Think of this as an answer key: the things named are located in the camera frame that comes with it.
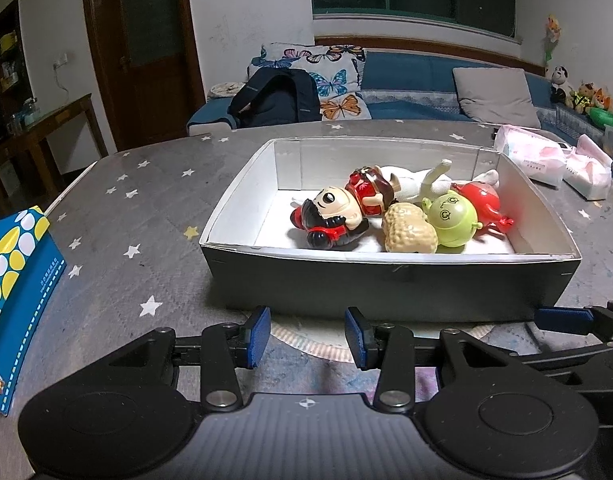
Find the wooden side table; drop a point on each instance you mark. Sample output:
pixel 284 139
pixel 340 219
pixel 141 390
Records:
pixel 36 130

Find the blue dotted tissue box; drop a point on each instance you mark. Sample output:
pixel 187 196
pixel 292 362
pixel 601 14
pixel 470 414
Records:
pixel 21 310

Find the black haired doll figure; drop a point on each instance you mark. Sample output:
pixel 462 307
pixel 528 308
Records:
pixel 336 205

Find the brown wooden door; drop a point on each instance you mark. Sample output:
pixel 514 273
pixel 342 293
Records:
pixel 146 35

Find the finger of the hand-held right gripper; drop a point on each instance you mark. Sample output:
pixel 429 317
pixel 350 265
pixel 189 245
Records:
pixel 576 355
pixel 561 319

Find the clear bottle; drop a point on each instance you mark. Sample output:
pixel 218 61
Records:
pixel 29 112

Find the beige bumpy toy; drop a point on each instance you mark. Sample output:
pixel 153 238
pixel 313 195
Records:
pixel 409 230

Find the panda plush toy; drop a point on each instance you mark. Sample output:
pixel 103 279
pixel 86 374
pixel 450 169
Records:
pixel 558 80

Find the white plush rabbit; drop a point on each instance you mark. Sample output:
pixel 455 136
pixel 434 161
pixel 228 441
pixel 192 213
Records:
pixel 426 185

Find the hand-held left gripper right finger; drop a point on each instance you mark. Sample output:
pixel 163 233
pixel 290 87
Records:
pixel 356 337

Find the orange green wall hanging toy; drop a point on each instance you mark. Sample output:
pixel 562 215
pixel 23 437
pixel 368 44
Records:
pixel 552 30

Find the white wall socket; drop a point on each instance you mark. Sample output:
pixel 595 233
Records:
pixel 61 61

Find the green round toy figure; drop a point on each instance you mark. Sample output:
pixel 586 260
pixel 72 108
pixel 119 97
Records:
pixel 451 217

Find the red brown toy figure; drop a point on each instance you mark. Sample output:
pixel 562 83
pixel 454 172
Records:
pixel 374 190

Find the green plastic basin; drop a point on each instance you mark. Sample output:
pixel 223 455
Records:
pixel 605 117

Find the yellow plush toy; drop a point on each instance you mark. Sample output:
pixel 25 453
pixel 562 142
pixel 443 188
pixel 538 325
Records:
pixel 582 97

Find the red plastic toy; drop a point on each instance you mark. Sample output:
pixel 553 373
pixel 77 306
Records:
pixel 479 200

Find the large pink tissue pack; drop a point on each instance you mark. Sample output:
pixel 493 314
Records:
pixel 531 155

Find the small pink tissue pack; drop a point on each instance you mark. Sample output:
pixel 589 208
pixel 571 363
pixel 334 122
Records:
pixel 588 172

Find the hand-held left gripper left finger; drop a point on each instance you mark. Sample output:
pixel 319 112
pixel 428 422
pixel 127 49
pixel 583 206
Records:
pixel 259 337

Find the black backpack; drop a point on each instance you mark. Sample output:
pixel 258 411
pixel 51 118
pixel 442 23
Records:
pixel 276 100

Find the butterfly print pillow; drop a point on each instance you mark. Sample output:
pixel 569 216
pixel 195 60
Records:
pixel 336 80

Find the grey pillow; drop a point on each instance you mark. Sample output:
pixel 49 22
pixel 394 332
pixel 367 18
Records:
pixel 496 95

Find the round printed mat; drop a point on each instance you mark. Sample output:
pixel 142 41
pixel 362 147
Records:
pixel 311 342

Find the white cardboard box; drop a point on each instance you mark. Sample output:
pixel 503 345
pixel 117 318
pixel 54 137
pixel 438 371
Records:
pixel 386 290

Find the grey star print mat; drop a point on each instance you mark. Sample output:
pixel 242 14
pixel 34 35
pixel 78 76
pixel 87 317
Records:
pixel 136 210

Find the wall shelf with items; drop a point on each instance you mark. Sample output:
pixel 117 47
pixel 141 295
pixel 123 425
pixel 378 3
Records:
pixel 6 60

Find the blue sofa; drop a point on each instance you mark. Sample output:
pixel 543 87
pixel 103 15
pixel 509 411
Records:
pixel 406 75

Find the pale crumpled cloth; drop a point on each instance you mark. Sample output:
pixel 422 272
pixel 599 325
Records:
pixel 226 90

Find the orange plush toy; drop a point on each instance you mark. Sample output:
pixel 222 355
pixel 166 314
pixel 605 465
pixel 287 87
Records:
pixel 603 97

